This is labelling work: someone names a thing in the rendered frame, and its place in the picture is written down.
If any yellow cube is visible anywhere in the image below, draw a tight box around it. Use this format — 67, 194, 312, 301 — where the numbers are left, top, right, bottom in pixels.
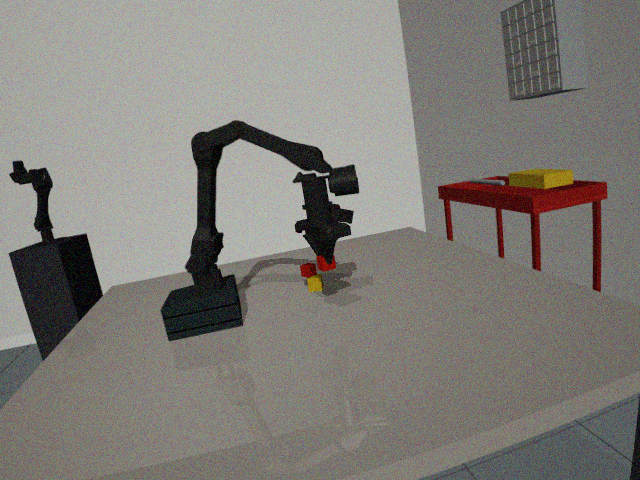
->
307, 273, 324, 292

